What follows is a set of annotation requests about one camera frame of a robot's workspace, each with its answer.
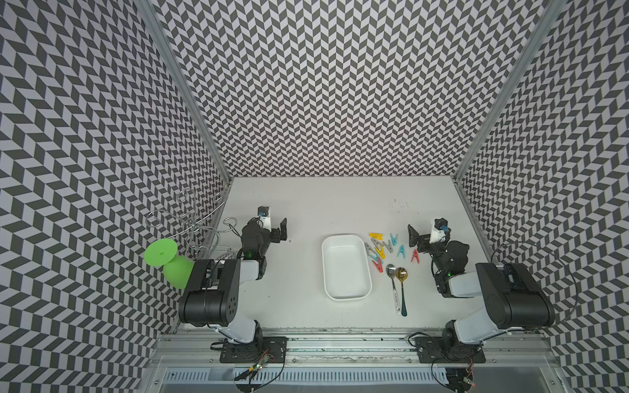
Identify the green plastic ball cup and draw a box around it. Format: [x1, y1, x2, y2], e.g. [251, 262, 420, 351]
[163, 255, 194, 290]

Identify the aluminium corner post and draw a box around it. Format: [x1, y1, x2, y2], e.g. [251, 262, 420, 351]
[134, 0, 232, 183]
[453, 0, 568, 184]

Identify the red clothespin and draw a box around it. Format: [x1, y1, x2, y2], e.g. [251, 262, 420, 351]
[411, 249, 420, 264]
[373, 260, 383, 273]

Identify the gold spoon green handle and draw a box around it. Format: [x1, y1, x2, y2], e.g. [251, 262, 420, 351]
[395, 267, 408, 317]

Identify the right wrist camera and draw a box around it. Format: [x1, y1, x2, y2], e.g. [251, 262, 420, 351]
[429, 218, 451, 244]

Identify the aluminium corner post left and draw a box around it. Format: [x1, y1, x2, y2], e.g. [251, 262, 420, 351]
[134, 0, 232, 183]

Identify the silver spoon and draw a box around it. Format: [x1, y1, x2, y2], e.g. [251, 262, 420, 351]
[386, 264, 401, 314]

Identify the aluminium corner post right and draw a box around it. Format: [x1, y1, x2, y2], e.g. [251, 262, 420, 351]
[453, 0, 568, 184]

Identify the white plastic storage box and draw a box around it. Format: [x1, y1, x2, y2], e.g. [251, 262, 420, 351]
[322, 234, 373, 302]

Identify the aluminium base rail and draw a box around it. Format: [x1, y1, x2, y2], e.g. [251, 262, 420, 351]
[139, 328, 571, 392]

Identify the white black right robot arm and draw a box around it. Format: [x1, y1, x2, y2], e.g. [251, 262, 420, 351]
[407, 219, 555, 353]

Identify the metal wire rack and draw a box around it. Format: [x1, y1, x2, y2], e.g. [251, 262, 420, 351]
[143, 188, 227, 247]

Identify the grey clothespin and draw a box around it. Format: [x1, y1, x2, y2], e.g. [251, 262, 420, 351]
[365, 242, 378, 256]
[380, 241, 393, 253]

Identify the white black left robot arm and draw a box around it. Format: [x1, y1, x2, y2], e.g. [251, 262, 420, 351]
[179, 217, 288, 349]

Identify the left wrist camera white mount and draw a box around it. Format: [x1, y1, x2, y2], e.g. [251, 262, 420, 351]
[257, 206, 272, 231]

